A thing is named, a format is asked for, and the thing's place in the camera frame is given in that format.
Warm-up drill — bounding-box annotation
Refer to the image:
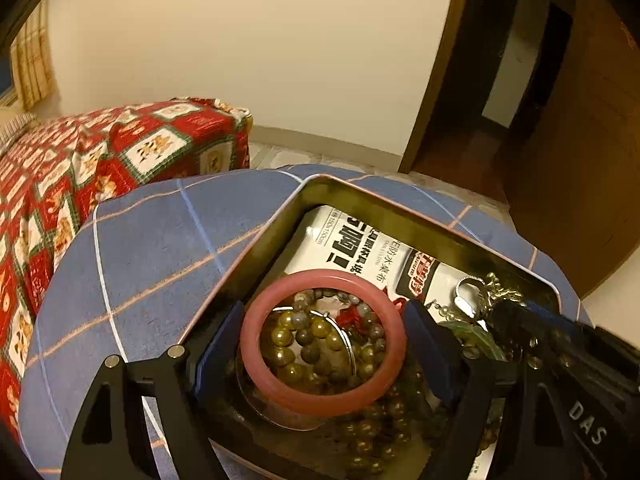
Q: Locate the red knot tassel ornament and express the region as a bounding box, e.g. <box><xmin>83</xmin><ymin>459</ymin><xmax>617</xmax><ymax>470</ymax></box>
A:
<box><xmin>337</xmin><ymin>297</ymin><xmax>418</xmax><ymax>333</ymax></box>

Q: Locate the red patterned bed quilt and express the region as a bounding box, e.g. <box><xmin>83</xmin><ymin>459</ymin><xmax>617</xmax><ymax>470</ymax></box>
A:
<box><xmin>0</xmin><ymin>97</ymin><xmax>253</xmax><ymax>441</ymax></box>

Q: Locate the green jade pendant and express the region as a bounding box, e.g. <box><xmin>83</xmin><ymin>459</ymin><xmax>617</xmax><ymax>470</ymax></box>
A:
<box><xmin>440</xmin><ymin>321</ymin><xmax>503</xmax><ymax>361</ymax></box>

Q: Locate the brown door frame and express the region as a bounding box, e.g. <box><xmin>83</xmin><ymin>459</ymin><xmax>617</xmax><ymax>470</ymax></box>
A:
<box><xmin>397</xmin><ymin>0</ymin><xmax>476</xmax><ymax>173</ymax></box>

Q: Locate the olive bead bracelet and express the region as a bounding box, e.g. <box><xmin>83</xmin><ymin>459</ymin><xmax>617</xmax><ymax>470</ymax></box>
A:
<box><xmin>260</xmin><ymin>287</ymin><xmax>388</xmax><ymax>396</ymax></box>

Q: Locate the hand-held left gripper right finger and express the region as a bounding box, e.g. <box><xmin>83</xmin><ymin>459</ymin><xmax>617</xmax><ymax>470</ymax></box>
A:
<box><xmin>402</xmin><ymin>300</ymin><xmax>576</xmax><ymax>480</ymax></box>

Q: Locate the silver bangle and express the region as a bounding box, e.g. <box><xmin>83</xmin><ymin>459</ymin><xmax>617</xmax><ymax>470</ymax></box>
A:
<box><xmin>307</xmin><ymin>310</ymin><xmax>360</xmax><ymax>377</ymax></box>

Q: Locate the striped pillow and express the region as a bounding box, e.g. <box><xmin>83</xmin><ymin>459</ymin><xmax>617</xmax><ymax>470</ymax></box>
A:
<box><xmin>0</xmin><ymin>112</ymin><xmax>38</xmax><ymax>147</ymax></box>

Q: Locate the brown wooden door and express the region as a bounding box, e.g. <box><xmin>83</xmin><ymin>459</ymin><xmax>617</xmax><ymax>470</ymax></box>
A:
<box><xmin>505</xmin><ymin>0</ymin><xmax>640</xmax><ymax>297</ymax></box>

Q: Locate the pink tin box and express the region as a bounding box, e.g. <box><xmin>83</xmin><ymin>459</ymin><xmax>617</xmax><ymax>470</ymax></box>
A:
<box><xmin>185</xmin><ymin>174</ymin><xmax>561</xmax><ymax>480</ymax></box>

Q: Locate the window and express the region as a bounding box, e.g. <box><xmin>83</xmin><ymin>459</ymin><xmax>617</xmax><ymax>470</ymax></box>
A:
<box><xmin>0</xmin><ymin>55</ymin><xmax>16</xmax><ymax>102</ymax></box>

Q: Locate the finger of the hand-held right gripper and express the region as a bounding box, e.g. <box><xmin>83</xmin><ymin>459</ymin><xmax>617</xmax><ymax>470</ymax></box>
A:
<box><xmin>492</xmin><ymin>299</ymin><xmax>594</xmax><ymax>347</ymax></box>

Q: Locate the cream pleated curtain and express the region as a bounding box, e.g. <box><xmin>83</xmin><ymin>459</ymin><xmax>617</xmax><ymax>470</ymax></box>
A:
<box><xmin>10</xmin><ymin>0</ymin><xmax>56</xmax><ymax>111</ymax></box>

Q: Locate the long olive bead string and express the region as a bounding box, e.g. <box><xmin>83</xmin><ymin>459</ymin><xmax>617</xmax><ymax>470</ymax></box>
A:
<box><xmin>340</xmin><ymin>380</ymin><xmax>503</xmax><ymax>468</ymax></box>

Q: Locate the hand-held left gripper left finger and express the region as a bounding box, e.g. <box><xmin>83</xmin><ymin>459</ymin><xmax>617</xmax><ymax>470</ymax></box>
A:
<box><xmin>60</xmin><ymin>300</ymin><xmax>246</xmax><ymax>480</ymax></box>

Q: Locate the blue checked tablecloth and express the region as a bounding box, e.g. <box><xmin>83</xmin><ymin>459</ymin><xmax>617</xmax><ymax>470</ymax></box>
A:
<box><xmin>20</xmin><ymin>164</ymin><xmax>593</xmax><ymax>480</ymax></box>

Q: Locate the white printed packet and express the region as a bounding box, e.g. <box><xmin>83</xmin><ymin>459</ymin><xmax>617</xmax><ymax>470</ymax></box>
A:
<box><xmin>260</xmin><ymin>205</ymin><xmax>501</xmax><ymax>322</ymax></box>

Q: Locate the pink bangle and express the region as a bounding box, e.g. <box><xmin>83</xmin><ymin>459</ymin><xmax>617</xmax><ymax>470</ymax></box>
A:
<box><xmin>240</xmin><ymin>270</ymin><xmax>406</xmax><ymax>417</ymax></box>

